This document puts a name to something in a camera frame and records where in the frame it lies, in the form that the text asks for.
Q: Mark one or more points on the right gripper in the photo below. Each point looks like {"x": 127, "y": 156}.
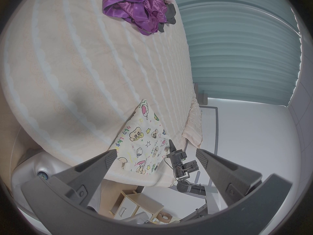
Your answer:
{"x": 177, "y": 157}

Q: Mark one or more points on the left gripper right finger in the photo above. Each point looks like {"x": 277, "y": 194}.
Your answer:
{"x": 229, "y": 180}

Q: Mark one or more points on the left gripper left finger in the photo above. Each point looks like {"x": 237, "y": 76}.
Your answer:
{"x": 83, "y": 177}

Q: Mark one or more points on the white printed pyjama top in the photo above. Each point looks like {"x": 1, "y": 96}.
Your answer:
{"x": 139, "y": 143}

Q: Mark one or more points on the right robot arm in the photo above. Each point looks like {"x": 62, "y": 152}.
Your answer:
{"x": 185, "y": 186}

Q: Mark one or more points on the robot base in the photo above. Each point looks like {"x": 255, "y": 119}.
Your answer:
{"x": 29, "y": 165}

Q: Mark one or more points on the bed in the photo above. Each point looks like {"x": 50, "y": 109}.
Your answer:
{"x": 85, "y": 70}

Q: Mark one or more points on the cream striped pillow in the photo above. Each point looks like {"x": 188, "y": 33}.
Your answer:
{"x": 194, "y": 126}

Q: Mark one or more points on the grey bedside table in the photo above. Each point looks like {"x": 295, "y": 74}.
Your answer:
{"x": 201, "y": 97}

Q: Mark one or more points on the light wooden bedside table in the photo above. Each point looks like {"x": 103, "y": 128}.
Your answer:
{"x": 144, "y": 201}

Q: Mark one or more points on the dark grey garment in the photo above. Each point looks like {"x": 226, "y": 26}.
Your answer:
{"x": 171, "y": 13}

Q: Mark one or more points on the purple garment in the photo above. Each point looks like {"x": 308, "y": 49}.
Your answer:
{"x": 137, "y": 6}

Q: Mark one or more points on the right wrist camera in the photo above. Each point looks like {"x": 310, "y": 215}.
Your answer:
{"x": 192, "y": 166}

